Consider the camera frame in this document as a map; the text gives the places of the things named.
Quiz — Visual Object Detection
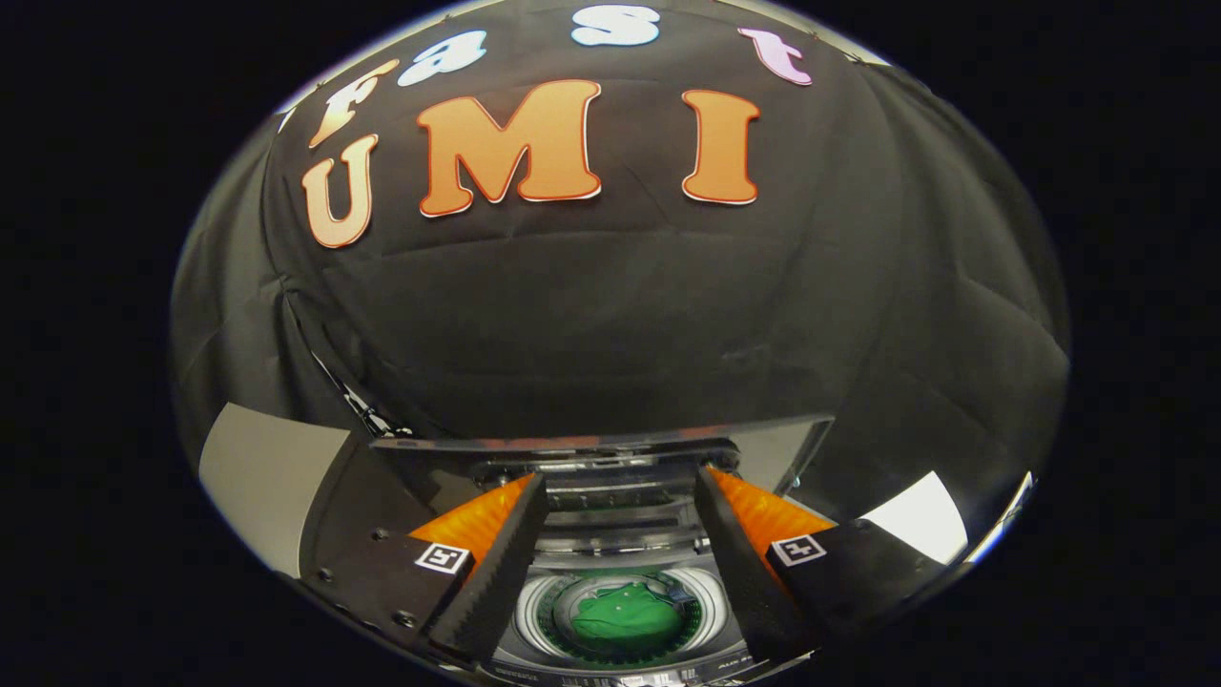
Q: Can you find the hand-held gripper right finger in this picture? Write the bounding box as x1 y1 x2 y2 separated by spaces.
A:
694 468 964 664

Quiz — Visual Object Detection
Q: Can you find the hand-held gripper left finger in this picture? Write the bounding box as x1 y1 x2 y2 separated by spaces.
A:
300 474 551 669

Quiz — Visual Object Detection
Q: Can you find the black backdrop cloth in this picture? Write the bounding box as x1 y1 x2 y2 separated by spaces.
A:
170 0 1071 573

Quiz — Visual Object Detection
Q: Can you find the green polo shirt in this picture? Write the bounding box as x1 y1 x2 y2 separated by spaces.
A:
570 584 686 656

